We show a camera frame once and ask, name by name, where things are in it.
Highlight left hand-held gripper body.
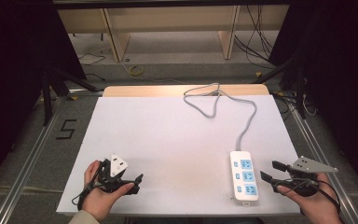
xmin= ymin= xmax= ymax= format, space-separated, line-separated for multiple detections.
xmin=97 ymin=153 xmax=130 ymax=192

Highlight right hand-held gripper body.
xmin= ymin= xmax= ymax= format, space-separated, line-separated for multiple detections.
xmin=279 ymin=155 xmax=339 ymax=198

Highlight white power strip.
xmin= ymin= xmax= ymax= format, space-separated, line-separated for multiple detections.
xmin=229 ymin=150 xmax=260 ymax=207

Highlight person's left hand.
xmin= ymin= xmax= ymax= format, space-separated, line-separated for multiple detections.
xmin=81 ymin=160 xmax=135 ymax=223

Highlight person's right hand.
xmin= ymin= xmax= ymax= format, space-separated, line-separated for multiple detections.
xmin=276 ymin=173 xmax=345 ymax=224

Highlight white table mat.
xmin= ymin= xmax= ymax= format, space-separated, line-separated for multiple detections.
xmin=56 ymin=94 xmax=303 ymax=217

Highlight person's beige left sleeve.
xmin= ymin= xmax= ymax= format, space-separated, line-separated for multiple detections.
xmin=67 ymin=209 xmax=101 ymax=224

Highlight black metal stand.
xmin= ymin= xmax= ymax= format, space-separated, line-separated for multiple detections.
xmin=254 ymin=54 xmax=310 ymax=120
xmin=40 ymin=68 xmax=104 ymax=127

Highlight black curtain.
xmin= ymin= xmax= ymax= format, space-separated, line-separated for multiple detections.
xmin=268 ymin=0 xmax=358 ymax=200
xmin=0 ymin=0 xmax=88 ymax=197

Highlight aluminium floor rail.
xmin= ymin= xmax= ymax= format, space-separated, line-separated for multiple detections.
xmin=0 ymin=94 xmax=73 ymax=224
xmin=287 ymin=99 xmax=358 ymax=224

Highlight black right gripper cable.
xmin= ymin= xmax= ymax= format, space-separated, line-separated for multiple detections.
xmin=283 ymin=176 xmax=342 ymax=217

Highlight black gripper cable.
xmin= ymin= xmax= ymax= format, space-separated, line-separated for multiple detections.
xmin=283 ymin=176 xmax=342 ymax=217
xmin=71 ymin=162 xmax=106 ymax=212

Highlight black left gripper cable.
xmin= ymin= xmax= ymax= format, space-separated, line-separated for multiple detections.
xmin=71 ymin=162 xmax=106 ymax=212

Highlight grey power strip cable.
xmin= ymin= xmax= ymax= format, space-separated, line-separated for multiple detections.
xmin=183 ymin=82 xmax=258 ymax=153

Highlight yellow coiled cable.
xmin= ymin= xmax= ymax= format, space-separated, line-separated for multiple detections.
xmin=128 ymin=63 xmax=145 ymax=77

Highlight thin black floor cable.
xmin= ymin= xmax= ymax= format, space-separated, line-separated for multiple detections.
xmin=76 ymin=51 xmax=107 ymax=82

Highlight bundle of black cables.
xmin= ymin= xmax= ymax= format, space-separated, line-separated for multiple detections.
xmin=233 ymin=4 xmax=278 ymax=64

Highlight wooden shelf frame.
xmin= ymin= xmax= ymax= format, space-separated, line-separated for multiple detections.
xmin=57 ymin=4 xmax=291 ymax=63

